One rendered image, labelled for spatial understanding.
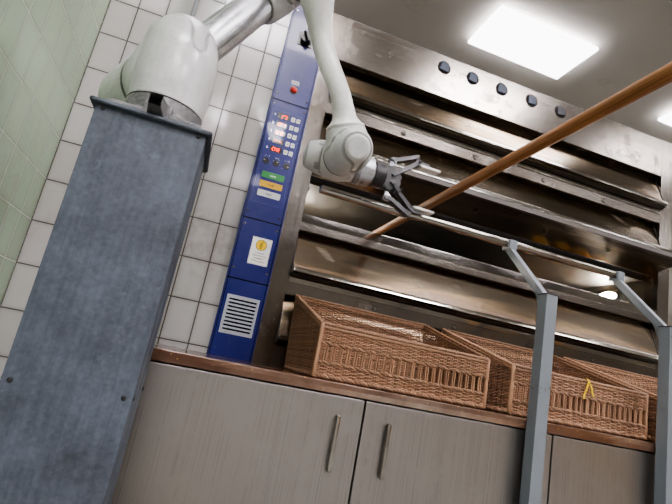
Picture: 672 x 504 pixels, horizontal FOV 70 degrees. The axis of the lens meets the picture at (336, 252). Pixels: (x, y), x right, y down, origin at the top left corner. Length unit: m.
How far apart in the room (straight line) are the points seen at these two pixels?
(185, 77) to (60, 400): 0.63
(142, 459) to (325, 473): 0.44
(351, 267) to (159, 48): 1.15
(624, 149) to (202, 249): 2.15
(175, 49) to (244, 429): 0.88
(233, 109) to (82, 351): 1.32
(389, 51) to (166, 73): 1.45
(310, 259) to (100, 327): 1.11
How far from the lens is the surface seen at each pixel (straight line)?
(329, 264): 1.89
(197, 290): 1.81
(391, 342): 1.41
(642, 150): 3.00
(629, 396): 1.94
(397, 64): 2.32
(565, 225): 2.31
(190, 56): 1.08
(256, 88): 2.07
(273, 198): 1.87
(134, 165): 0.95
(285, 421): 1.29
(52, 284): 0.93
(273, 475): 1.31
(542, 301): 1.59
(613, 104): 1.06
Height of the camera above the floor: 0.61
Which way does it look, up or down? 13 degrees up
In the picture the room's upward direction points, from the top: 11 degrees clockwise
